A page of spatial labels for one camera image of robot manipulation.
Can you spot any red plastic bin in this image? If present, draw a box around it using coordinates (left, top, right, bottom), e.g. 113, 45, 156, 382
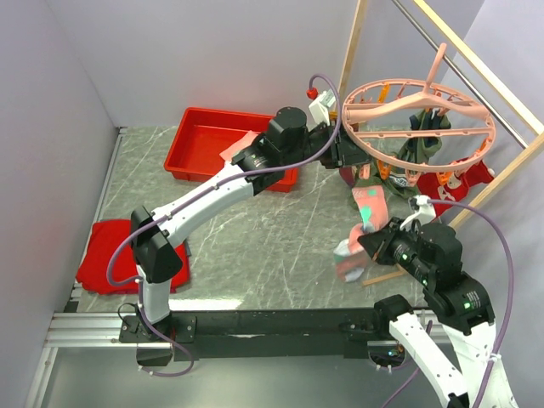
164, 107, 272, 182

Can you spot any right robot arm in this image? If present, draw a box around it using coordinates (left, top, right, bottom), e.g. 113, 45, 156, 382
358, 218, 517, 407

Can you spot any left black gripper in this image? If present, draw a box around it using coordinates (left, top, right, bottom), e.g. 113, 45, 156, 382
283, 119, 374, 171

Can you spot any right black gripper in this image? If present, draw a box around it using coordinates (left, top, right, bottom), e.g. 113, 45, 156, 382
357, 214, 432, 281

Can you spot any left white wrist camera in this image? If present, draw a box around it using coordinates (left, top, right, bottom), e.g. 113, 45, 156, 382
307, 88, 336, 125

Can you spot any maroon sock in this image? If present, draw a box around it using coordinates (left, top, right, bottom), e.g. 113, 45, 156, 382
339, 167, 356, 188

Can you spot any dark navy green sock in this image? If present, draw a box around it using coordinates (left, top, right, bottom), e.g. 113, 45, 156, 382
399, 108, 452, 165

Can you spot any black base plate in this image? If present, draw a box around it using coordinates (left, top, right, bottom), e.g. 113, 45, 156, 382
119, 308, 408, 367

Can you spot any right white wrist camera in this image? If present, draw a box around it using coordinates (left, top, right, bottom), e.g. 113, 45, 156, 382
400, 195, 437, 230

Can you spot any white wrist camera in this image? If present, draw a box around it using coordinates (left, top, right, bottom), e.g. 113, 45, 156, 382
307, 88, 336, 125
400, 195, 437, 230

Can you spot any pink round sock hanger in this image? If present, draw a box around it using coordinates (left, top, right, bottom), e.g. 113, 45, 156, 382
341, 43, 496, 186

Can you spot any metal hanging rod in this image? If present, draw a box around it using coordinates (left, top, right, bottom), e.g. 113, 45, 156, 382
392, 0, 528, 149

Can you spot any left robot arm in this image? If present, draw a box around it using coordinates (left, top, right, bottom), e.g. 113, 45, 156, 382
130, 107, 371, 342

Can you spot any red folded cloth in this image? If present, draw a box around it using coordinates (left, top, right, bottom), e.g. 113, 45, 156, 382
76, 218, 190, 295

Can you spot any olive green sock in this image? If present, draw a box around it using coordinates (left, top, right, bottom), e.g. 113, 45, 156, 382
345, 162, 420, 215

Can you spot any red hanging sock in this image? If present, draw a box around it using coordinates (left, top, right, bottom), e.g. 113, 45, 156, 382
414, 161, 495, 201

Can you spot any pink patterned sock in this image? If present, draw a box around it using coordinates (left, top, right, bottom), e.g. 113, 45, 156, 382
219, 131, 258, 162
333, 185, 388, 283

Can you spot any wooden drying rack frame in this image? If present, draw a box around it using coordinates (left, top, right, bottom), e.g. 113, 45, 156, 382
303, 0, 544, 286

